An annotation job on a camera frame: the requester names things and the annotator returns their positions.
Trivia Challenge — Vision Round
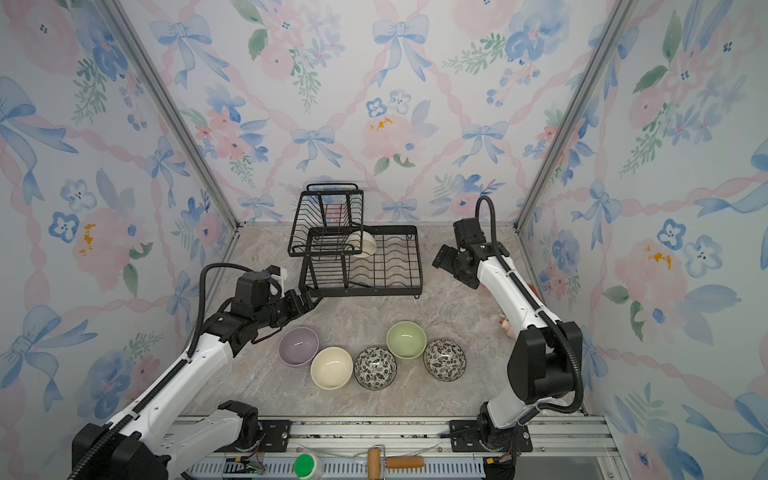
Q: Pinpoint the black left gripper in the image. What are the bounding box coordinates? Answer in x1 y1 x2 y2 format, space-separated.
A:
258 283 325 330

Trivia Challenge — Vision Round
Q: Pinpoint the lavender bowl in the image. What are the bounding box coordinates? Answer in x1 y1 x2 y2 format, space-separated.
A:
279 326 320 367

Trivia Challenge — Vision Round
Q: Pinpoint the black wire dish rack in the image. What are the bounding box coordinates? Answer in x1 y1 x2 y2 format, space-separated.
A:
287 182 423 298

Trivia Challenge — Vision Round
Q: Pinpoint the light green bowl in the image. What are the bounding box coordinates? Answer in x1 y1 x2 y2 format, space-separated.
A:
386 320 427 360

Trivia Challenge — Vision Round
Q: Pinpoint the cream speckled bowl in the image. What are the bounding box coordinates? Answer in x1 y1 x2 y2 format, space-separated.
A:
354 231 377 259

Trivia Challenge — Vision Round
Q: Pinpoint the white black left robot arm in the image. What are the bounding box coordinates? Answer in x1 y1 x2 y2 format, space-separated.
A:
69 290 316 479

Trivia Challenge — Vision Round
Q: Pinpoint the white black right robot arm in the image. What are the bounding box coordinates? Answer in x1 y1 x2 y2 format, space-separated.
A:
432 244 584 451

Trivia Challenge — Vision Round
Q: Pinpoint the cream white bowl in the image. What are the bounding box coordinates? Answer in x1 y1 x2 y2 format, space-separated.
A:
310 346 354 390

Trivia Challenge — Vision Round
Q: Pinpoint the right black floral bowl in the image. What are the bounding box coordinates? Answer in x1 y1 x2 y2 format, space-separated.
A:
423 339 467 382

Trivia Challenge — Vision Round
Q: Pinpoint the black floral bowl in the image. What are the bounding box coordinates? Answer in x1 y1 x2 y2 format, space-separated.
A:
353 347 397 391
423 339 467 382

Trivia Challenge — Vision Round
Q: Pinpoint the left black floral bowl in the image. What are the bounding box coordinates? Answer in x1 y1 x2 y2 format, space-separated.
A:
353 347 397 391

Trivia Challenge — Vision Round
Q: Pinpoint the green round button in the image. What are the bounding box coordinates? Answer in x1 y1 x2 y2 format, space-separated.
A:
293 453 324 480

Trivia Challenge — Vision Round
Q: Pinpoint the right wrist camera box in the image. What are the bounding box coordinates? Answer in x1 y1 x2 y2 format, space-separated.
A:
453 217 486 249

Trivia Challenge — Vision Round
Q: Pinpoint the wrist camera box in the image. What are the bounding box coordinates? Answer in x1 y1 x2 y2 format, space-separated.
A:
231 270 283 317
453 217 486 249

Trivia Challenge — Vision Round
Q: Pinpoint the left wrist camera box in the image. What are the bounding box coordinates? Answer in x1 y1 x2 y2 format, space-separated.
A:
231 270 283 317

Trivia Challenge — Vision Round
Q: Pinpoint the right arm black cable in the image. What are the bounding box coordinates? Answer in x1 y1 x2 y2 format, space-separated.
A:
475 194 584 415

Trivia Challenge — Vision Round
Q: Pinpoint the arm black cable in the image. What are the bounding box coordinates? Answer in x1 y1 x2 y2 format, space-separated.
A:
67 262 256 480
475 194 584 415

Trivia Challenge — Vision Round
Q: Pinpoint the wooden handled tool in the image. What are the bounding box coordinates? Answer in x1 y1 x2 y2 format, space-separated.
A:
366 446 426 480

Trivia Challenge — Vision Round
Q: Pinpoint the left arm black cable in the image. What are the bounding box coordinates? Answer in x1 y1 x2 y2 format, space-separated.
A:
67 262 256 480

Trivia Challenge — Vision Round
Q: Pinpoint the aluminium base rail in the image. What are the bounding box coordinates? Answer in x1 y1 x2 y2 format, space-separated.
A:
174 414 629 479

